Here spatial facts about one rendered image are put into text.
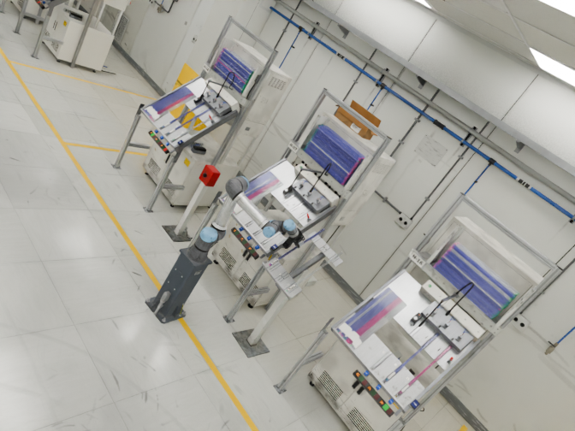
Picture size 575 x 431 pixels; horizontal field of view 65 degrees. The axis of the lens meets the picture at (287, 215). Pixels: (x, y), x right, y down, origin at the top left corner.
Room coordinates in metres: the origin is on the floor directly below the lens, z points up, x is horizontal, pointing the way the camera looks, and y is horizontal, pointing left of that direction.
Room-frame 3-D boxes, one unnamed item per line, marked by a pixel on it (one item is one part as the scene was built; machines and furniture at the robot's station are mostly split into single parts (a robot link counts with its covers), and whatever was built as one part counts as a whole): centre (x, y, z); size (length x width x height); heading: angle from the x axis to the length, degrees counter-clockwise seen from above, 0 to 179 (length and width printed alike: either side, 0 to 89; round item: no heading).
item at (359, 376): (2.90, -1.22, 0.65); 1.01 x 0.73 x 1.29; 149
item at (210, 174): (3.77, 0.80, 0.39); 0.24 x 0.24 x 0.78; 59
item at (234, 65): (4.56, 1.18, 0.95); 1.35 x 0.82 x 1.90; 149
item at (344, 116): (3.98, -0.11, 1.82); 0.68 x 0.30 x 0.20; 59
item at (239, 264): (3.80, -0.06, 0.31); 0.70 x 0.65 x 0.62; 59
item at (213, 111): (4.38, 1.27, 0.66); 1.01 x 0.73 x 1.31; 149
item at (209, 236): (2.78, 0.39, 0.72); 0.13 x 0.12 x 0.14; 172
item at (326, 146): (3.67, -0.05, 1.52); 0.51 x 0.13 x 0.27; 59
